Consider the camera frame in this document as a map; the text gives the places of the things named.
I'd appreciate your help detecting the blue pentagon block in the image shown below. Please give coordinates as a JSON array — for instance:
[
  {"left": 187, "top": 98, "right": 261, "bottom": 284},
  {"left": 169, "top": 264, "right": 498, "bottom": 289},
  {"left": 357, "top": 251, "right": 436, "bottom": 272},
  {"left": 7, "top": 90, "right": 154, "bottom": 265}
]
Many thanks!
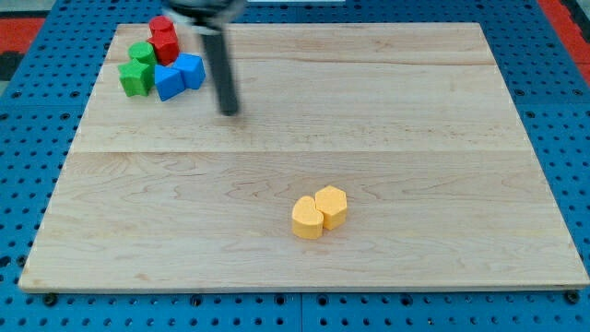
[{"left": 172, "top": 53, "right": 206, "bottom": 89}]

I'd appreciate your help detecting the green star block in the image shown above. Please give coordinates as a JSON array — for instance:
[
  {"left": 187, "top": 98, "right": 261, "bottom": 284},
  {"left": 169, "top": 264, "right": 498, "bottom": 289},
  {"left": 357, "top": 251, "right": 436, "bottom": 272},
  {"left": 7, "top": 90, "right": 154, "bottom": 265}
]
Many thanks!
[{"left": 118, "top": 59, "right": 154, "bottom": 97}]

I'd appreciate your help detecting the red hexagon block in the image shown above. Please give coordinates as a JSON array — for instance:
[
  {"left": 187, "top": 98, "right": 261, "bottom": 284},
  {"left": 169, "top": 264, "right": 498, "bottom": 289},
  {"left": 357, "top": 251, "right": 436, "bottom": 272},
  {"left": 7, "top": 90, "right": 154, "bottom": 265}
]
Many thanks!
[{"left": 147, "top": 32, "right": 180, "bottom": 65}]

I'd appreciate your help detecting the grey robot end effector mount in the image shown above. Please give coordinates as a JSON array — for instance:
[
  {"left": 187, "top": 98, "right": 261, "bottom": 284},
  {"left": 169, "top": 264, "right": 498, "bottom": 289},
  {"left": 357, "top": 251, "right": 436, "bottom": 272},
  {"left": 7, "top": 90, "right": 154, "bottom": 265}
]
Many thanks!
[{"left": 161, "top": 0, "right": 246, "bottom": 34}]

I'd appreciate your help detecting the green cylinder block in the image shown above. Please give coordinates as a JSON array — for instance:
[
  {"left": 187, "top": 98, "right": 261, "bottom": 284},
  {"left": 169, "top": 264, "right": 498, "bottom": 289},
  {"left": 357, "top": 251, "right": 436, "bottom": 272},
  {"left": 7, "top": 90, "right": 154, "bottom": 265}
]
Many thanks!
[{"left": 127, "top": 41, "right": 158, "bottom": 65}]

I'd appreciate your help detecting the yellow heart block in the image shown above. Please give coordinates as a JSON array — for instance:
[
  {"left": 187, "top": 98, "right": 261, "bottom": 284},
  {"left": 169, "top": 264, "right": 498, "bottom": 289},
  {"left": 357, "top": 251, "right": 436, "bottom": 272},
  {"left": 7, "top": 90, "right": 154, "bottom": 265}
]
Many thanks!
[{"left": 291, "top": 196, "right": 324, "bottom": 240}]

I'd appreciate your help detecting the blue cube block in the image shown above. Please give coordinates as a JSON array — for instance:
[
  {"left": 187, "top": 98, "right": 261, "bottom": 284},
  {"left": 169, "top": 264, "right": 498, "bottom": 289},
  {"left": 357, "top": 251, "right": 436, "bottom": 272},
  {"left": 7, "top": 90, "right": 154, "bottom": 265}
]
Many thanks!
[{"left": 154, "top": 65, "right": 185, "bottom": 101}]

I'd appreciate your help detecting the wooden board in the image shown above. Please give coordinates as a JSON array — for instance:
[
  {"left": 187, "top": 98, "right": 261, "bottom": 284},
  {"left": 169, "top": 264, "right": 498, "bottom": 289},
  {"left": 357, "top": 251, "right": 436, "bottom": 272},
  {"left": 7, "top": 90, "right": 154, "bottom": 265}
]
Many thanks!
[{"left": 19, "top": 23, "right": 589, "bottom": 293}]

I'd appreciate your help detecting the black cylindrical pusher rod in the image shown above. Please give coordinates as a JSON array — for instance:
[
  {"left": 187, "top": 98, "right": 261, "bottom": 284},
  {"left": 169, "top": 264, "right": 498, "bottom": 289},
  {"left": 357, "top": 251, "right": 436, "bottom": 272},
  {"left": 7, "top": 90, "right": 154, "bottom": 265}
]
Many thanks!
[{"left": 202, "top": 30, "right": 240, "bottom": 116}]

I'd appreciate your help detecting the red cylinder block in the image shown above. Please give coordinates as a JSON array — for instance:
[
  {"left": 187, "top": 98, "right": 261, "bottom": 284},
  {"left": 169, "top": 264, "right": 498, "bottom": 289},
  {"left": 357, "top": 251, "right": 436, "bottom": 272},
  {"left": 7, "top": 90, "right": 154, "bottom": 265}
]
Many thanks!
[{"left": 148, "top": 16, "right": 175, "bottom": 35}]

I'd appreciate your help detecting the yellow hexagon block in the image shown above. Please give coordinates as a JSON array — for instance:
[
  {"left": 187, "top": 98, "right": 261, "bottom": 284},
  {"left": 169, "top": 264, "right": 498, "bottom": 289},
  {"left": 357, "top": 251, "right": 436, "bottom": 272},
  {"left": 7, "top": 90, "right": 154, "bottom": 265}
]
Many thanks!
[{"left": 314, "top": 185, "right": 348, "bottom": 230}]

